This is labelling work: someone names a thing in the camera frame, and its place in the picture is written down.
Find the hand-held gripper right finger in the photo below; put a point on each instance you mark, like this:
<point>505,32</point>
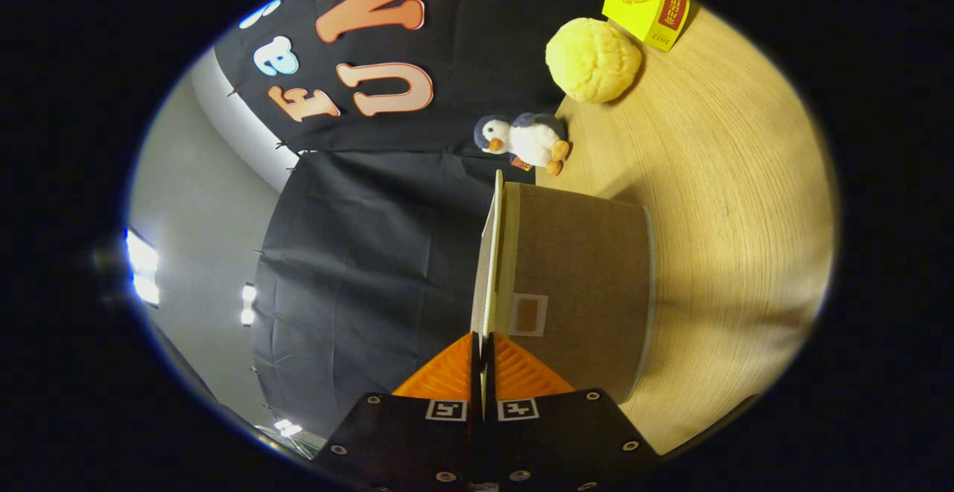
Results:
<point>559,440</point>

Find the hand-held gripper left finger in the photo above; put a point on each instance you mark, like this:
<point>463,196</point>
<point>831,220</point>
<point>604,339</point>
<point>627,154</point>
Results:
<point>417,440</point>

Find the brown fabric storage box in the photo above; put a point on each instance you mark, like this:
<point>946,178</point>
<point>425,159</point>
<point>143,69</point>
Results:
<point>581,253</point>

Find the black backdrop cloth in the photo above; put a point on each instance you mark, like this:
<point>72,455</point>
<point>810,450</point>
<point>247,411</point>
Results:
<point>358,253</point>

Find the ceiling light panel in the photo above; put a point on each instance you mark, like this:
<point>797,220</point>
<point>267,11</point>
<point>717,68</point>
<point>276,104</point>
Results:
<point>248,304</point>
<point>141,268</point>

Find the penguin plush toy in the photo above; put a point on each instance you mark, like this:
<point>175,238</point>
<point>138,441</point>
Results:
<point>529,142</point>

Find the yellow round plush bun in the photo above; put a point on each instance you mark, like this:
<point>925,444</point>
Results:
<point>592,60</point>

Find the yellow book with red label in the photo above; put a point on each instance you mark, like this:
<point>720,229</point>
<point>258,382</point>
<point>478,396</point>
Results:
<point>633,7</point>

